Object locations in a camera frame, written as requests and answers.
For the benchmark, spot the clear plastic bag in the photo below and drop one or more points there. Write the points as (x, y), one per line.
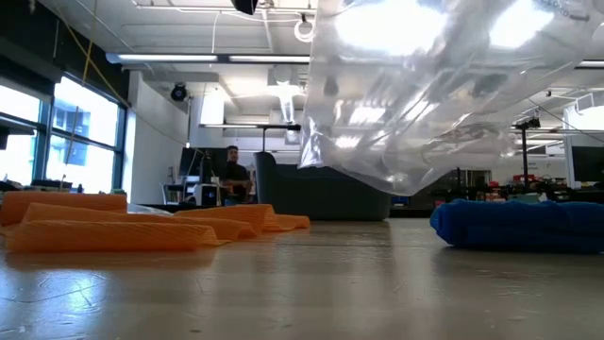
(424, 104)

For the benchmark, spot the orange elastic bandage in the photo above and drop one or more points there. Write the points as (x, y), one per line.
(108, 231)

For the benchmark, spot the blue elastic bandage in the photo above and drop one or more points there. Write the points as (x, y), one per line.
(519, 226)

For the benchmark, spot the dark teal plastic bin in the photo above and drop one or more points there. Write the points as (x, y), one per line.
(321, 193)

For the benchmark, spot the person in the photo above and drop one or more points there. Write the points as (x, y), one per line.
(236, 175)

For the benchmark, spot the white box device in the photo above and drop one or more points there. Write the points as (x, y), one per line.
(205, 196)

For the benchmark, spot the black computer monitor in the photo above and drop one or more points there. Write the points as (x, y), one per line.
(590, 163)
(191, 163)

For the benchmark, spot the long ceiling light strip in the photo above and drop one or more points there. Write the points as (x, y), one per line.
(269, 58)
(165, 57)

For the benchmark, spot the black round ceiling device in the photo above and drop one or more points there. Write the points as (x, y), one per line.
(179, 93)

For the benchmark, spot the cluttered workbench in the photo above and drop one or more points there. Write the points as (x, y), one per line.
(495, 191)

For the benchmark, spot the black stand pole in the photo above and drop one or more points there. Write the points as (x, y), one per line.
(525, 156)

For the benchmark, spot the large framed window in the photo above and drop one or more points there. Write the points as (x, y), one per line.
(85, 118)

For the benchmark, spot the black aluminium table frame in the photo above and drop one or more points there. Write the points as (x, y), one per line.
(198, 208)

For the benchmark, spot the black overhead camera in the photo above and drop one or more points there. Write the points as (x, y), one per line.
(244, 5)

